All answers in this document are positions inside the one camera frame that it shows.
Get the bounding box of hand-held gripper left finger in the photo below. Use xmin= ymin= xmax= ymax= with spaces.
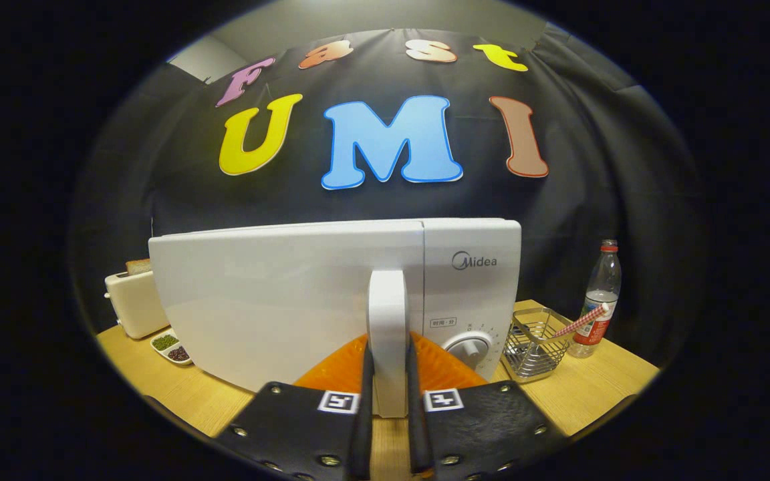
xmin=215 ymin=333 xmax=376 ymax=481

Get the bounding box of white divided bean dish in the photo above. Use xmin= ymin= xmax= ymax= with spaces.
xmin=150 ymin=329 xmax=193 ymax=366

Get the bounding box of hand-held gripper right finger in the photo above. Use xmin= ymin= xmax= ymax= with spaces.
xmin=406 ymin=333 xmax=566 ymax=481

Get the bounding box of clear plastic water bottle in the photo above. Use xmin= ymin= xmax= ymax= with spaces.
xmin=567 ymin=239 xmax=622 ymax=359

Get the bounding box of metal wire basket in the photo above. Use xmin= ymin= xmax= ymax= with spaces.
xmin=502 ymin=307 xmax=576 ymax=383

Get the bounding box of cream toaster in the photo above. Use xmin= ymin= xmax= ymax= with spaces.
xmin=104 ymin=267 xmax=170 ymax=340

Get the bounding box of white microwave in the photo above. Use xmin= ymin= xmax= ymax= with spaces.
xmin=148 ymin=218 xmax=523 ymax=418

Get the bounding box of red striped straw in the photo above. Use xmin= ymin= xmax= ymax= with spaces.
xmin=552 ymin=302 xmax=610 ymax=339

